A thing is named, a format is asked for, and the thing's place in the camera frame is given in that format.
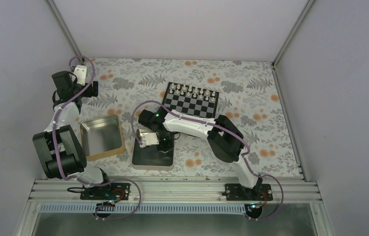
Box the silver tin with black pieces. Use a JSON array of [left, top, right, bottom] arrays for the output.
[[132, 128, 174, 171]]

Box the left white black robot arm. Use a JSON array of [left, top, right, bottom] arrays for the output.
[[32, 65, 113, 199]]

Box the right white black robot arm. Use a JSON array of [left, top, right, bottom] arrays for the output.
[[138, 108, 262, 200]]

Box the black grey chess board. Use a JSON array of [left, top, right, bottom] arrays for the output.
[[156, 82, 220, 136]]

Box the empty gold silver tin lid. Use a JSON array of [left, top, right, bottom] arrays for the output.
[[80, 115, 126, 161]]

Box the floral patterned table mat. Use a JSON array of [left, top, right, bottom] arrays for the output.
[[77, 59, 300, 186]]

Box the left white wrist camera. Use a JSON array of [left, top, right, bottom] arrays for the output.
[[72, 65, 87, 86]]

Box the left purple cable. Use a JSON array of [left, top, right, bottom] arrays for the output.
[[51, 55, 143, 221]]

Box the purple cable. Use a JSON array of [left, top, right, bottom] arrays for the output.
[[131, 100, 284, 222], [51, 55, 143, 221]]

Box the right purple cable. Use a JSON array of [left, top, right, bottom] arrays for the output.
[[131, 100, 284, 222]]

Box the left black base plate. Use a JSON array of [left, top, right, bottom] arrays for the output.
[[80, 183, 130, 201]]

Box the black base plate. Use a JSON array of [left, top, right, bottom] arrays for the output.
[[222, 183, 273, 201], [80, 183, 130, 201]]

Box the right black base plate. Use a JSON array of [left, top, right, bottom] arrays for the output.
[[222, 183, 273, 201]]

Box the aluminium rail frame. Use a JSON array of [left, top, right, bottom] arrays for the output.
[[28, 177, 322, 203]]

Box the grey slotted cable duct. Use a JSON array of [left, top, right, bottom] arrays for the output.
[[39, 203, 249, 215]]

